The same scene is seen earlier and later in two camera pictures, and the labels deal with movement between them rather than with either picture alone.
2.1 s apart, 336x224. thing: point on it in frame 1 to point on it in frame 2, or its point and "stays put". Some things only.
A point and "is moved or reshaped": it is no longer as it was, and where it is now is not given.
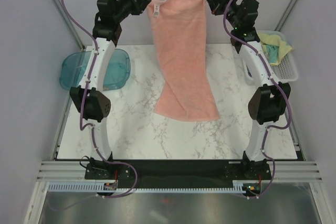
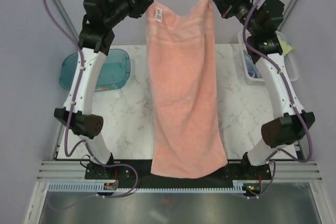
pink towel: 179,25 is moved or reshaped
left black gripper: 138,3 stays put
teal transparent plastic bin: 117,73 stays put
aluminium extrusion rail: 292,171 stays put
